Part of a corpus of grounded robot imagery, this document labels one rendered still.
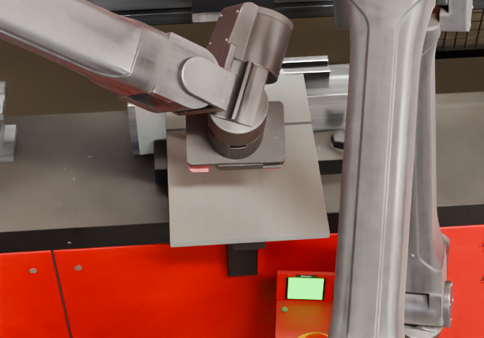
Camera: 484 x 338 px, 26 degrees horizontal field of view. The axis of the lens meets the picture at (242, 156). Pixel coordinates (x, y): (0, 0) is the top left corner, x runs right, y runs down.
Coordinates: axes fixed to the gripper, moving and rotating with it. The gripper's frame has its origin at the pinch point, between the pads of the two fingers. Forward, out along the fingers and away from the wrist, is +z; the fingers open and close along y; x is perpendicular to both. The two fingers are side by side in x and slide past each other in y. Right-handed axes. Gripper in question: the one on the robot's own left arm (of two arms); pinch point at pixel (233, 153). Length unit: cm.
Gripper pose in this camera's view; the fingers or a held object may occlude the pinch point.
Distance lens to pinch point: 116.8
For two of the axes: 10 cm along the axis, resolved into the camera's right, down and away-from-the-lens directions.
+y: -10.0, 0.3, -0.4
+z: -0.3, 2.3, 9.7
